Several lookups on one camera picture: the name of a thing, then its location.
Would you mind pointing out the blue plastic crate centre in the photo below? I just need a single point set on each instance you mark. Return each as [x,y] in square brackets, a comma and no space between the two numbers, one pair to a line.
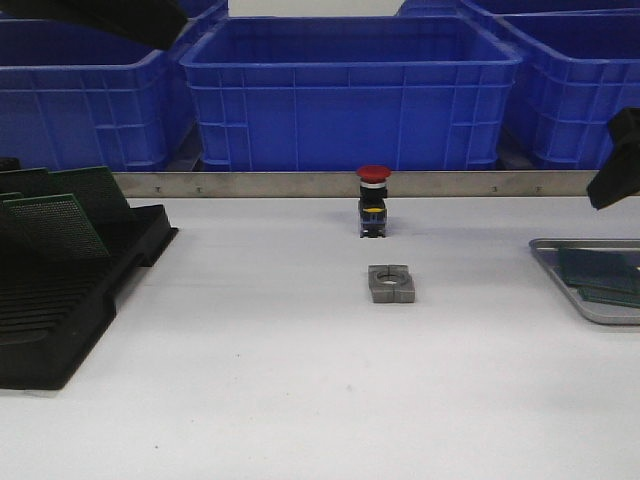
[334,94]

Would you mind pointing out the blue plastic crate far right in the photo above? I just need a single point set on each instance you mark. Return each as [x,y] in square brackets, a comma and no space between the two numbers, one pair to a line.
[510,7]

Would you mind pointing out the black circuit board rack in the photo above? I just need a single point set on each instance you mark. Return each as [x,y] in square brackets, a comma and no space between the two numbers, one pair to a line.
[53,313]

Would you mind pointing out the silver metal tray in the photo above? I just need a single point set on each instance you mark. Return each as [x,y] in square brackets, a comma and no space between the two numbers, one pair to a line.
[545,251]

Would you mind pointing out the blue plastic crate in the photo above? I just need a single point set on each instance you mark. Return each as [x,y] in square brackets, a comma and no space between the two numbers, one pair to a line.
[577,72]
[73,97]
[510,7]
[334,94]

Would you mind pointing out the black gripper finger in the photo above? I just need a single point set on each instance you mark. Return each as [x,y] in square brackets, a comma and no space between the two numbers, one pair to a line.
[619,176]
[155,24]

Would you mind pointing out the blue plastic crate left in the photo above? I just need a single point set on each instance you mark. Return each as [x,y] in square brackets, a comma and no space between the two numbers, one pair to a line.
[73,97]

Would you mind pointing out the red emergency stop button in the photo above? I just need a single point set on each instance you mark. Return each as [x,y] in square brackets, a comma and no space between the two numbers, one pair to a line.
[371,206]

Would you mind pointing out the grey metal clamp block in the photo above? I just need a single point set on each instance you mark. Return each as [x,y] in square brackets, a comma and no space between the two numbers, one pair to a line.
[391,284]

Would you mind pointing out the green circuit board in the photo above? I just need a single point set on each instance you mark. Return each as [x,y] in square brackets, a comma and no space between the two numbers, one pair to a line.
[55,227]
[597,269]
[36,182]
[611,297]
[97,192]

